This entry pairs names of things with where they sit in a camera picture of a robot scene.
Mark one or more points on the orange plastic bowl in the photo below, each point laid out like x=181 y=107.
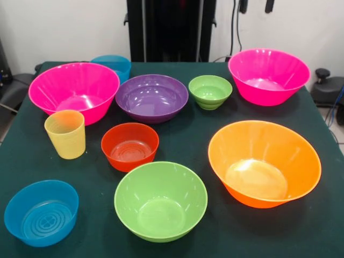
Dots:
x=263 y=161

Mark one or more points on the red plastic bowl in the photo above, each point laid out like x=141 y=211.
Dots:
x=130 y=150

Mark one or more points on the purple plastic bowl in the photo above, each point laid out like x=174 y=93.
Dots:
x=151 y=96

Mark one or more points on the large green plastic bowl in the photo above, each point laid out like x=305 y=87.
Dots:
x=161 y=199

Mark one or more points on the blue plastic bowl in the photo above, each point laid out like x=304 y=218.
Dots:
x=115 y=64
x=40 y=215

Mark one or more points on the black stand base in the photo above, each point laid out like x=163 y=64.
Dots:
x=330 y=91
x=16 y=88

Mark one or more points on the dark green table cloth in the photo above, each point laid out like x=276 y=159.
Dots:
x=182 y=139

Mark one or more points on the yellow plastic cup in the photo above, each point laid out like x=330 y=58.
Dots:
x=67 y=139

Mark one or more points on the small green plastic bowl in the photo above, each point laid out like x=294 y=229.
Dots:
x=209 y=91

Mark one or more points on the pink plastic bowl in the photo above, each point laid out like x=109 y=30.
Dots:
x=268 y=72
x=75 y=86

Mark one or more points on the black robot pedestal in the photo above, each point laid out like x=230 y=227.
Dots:
x=172 y=32

